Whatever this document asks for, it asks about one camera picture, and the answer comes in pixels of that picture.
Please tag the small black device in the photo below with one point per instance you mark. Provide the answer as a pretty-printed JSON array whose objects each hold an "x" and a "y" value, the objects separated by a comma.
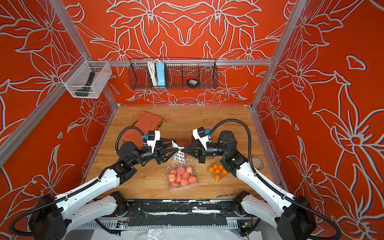
[{"x": 192, "y": 83}]

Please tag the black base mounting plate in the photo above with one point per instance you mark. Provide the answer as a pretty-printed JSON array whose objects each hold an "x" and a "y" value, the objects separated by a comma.
[{"x": 177, "y": 213}]

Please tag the large peach clamshell box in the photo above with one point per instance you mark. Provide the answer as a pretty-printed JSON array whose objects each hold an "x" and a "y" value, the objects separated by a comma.
[{"x": 182, "y": 176}]

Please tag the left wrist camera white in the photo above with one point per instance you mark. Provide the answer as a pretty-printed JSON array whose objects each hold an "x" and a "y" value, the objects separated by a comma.
[{"x": 151, "y": 139}]

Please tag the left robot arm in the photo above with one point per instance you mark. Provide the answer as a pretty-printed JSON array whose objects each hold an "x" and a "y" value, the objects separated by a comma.
[{"x": 54, "y": 217}]

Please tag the orange plastic tool case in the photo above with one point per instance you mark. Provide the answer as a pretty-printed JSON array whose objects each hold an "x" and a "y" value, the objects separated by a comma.
[{"x": 145, "y": 122}]

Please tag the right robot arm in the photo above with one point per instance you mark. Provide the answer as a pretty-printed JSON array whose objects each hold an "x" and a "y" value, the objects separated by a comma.
[{"x": 292, "y": 216}]

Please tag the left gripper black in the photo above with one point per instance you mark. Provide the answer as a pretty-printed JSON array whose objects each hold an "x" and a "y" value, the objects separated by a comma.
[{"x": 159, "y": 155}]

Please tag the light blue box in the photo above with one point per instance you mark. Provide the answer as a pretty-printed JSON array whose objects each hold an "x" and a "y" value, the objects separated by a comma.
[{"x": 161, "y": 72}]

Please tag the clear tape roll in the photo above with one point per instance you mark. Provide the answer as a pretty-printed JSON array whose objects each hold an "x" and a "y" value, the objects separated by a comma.
[{"x": 258, "y": 164}]

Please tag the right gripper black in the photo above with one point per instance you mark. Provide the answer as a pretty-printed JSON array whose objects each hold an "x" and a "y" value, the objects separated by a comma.
[{"x": 201, "y": 152}]

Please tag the clear acrylic wall bin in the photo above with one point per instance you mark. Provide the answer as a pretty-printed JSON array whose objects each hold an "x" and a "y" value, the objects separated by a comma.
[{"x": 76, "y": 77}]

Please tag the black wire wall basket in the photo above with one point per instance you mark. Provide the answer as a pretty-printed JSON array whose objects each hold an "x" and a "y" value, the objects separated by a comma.
[{"x": 143, "y": 74}]

